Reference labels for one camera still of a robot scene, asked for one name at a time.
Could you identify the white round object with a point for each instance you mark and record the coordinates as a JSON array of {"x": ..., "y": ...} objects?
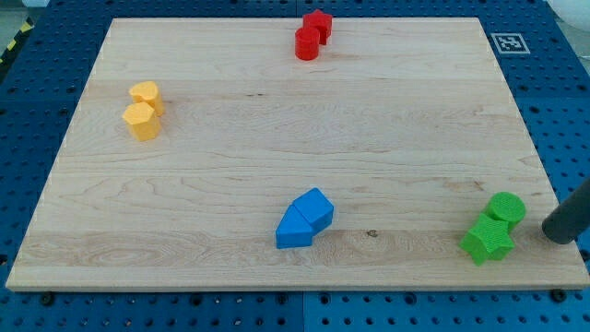
[{"x": 573, "y": 12}]

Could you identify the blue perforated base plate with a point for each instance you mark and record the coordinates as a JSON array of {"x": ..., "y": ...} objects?
[{"x": 38, "y": 99}]

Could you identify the yellow hexagon block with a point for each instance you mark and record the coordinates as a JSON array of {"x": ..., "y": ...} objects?
[{"x": 141, "y": 121}]

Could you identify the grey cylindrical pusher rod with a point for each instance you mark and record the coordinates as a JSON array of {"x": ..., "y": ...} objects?
[{"x": 570, "y": 218}]

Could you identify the green cylinder block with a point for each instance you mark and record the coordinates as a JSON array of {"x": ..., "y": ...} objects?
[{"x": 506, "y": 206}]

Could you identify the blue triangle block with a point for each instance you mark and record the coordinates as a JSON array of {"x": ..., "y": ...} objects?
[{"x": 293, "y": 230}]

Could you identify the wooden board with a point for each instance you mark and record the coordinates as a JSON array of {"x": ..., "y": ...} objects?
[{"x": 406, "y": 125}]

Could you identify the red cylinder block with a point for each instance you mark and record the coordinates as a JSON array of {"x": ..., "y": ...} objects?
[{"x": 307, "y": 40}]

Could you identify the green star block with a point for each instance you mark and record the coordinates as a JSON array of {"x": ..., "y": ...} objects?
[{"x": 487, "y": 239}]

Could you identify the yellow heart block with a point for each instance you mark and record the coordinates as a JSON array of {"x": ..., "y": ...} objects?
[{"x": 148, "y": 91}]

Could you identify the blue cube block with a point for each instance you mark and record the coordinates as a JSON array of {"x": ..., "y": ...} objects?
[{"x": 316, "y": 209}]

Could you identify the white fiducial marker tag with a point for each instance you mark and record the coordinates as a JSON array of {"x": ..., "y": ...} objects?
[{"x": 510, "y": 43}]

